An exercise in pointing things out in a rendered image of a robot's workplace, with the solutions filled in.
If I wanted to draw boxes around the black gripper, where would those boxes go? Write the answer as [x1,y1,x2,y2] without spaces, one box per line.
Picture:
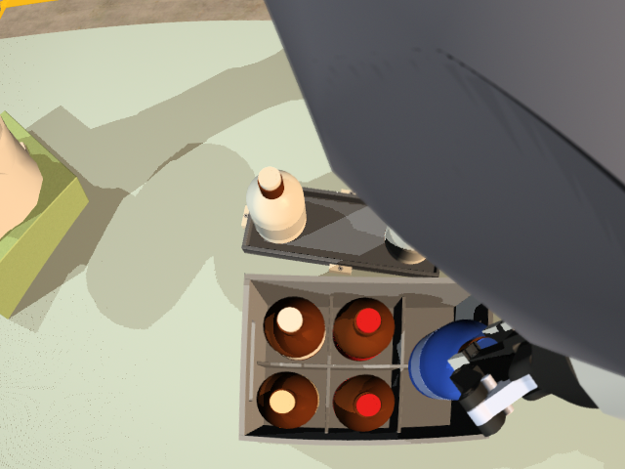
[447,320,598,437]

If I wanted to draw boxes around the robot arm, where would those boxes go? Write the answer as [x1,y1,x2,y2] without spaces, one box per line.
[264,0,625,421]

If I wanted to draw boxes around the blue bottle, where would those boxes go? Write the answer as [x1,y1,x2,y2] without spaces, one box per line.
[408,320,498,401]

